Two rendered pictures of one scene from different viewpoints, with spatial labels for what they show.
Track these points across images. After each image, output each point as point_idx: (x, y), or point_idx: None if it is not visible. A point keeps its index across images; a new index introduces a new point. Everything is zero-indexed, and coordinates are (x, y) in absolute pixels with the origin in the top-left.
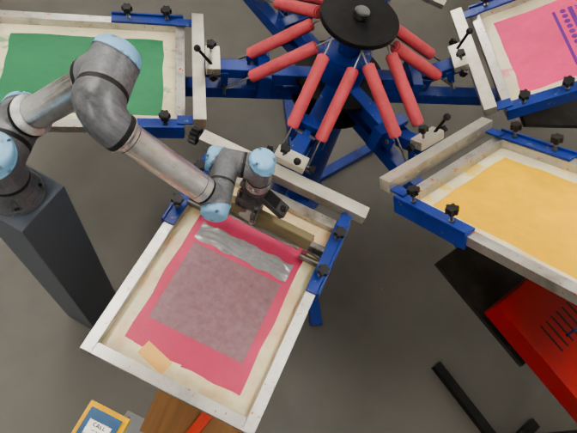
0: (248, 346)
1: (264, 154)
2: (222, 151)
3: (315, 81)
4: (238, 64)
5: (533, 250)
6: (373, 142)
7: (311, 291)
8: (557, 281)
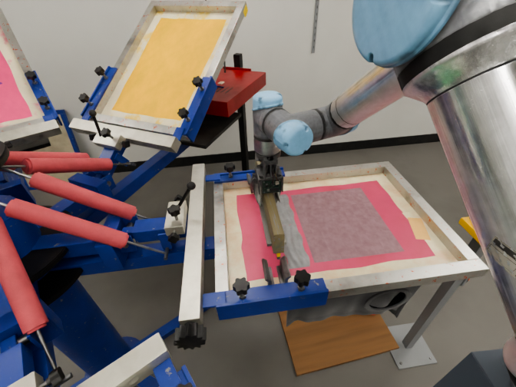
0: (348, 190)
1: (262, 94)
2: (288, 119)
3: (57, 211)
4: (3, 366)
5: (205, 56)
6: (109, 196)
7: (283, 172)
8: (230, 31)
